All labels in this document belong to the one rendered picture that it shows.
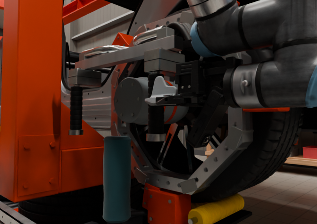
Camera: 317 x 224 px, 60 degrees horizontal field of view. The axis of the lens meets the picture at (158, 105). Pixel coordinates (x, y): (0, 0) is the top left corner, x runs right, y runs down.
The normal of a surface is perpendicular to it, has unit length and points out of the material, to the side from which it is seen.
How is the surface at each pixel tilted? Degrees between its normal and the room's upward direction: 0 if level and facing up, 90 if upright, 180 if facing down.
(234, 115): 90
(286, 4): 88
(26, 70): 90
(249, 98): 131
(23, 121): 90
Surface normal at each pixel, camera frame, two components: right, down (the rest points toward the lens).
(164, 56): 0.73, -0.04
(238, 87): -0.69, 0.11
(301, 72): -0.62, -0.16
